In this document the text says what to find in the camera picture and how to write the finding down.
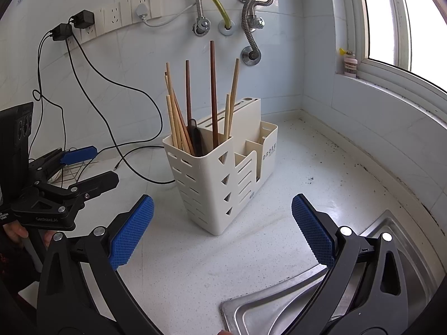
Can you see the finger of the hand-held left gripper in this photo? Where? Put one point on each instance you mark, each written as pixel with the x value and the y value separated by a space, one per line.
pixel 78 155
pixel 101 181

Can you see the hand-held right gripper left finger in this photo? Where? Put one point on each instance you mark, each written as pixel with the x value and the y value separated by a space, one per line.
pixel 132 233

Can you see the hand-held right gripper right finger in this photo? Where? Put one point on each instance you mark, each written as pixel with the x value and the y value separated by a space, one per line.
pixel 312 232

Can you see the cream plastic utensil holder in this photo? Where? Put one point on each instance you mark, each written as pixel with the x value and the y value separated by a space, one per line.
pixel 206 188

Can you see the black spoon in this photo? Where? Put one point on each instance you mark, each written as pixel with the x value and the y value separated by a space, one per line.
pixel 196 139

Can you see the group of wooden chopsticks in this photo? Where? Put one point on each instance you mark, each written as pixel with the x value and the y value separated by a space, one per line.
pixel 212 87

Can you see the person's left hand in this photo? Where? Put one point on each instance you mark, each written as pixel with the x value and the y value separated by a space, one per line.
pixel 15 232

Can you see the stainless steel sink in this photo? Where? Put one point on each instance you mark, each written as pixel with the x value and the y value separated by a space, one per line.
pixel 272 307

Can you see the black power adapter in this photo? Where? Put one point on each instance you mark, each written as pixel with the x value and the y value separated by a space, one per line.
pixel 63 31
pixel 83 19

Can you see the white plug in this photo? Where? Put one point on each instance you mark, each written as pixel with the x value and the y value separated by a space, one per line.
pixel 142 12

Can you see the small white bottle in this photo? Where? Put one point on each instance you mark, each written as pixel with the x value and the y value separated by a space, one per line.
pixel 350 66

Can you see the metal angle valve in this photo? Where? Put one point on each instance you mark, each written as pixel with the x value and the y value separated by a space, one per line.
pixel 258 22
pixel 202 26

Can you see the white wall socket strip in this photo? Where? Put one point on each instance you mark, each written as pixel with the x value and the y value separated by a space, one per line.
pixel 113 14

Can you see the white window frame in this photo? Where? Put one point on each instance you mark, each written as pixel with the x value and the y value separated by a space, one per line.
pixel 366 24

